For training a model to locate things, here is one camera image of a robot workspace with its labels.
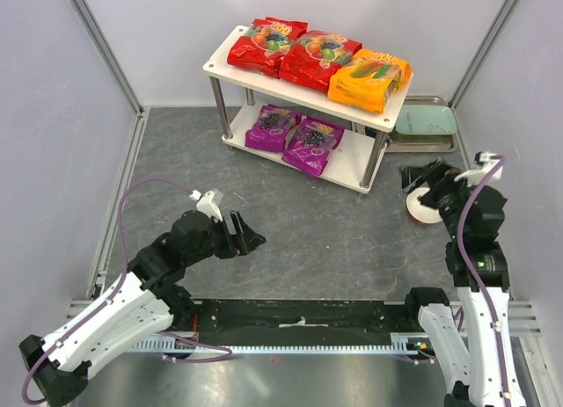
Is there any purple grape candy bag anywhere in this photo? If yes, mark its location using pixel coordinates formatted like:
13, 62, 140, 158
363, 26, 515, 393
281, 117, 346, 178
245, 105, 303, 153

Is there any orange mango candy bag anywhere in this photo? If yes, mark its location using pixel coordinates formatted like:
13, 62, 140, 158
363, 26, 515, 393
327, 48, 413, 114

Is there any red fruit candy bag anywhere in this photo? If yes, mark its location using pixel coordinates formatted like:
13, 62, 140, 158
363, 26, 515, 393
227, 17, 308, 78
279, 30, 362, 94

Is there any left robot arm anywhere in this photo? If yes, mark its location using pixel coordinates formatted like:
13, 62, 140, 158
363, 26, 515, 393
19, 210, 266, 406

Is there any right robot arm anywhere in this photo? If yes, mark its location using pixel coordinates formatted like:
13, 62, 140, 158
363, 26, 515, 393
401, 152, 526, 406

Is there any white and red bowl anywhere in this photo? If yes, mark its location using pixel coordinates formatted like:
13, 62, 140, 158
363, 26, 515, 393
406, 187, 442, 225

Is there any metal tray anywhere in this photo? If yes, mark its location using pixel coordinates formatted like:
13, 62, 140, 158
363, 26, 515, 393
386, 96, 457, 153

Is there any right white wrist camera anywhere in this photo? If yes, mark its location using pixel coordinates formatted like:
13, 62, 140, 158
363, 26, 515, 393
454, 151, 505, 187

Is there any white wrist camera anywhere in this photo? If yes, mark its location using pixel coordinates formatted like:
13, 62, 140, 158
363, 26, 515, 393
189, 189, 223, 222
454, 151, 505, 187

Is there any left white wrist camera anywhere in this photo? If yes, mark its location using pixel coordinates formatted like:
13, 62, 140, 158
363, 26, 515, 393
189, 189, 223, 222

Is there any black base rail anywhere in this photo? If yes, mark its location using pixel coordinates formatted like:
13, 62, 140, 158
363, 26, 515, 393
173, 299, 422, 331

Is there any white slotted cable duct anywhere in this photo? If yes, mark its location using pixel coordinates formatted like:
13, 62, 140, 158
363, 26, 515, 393
128, 323, 429, 355

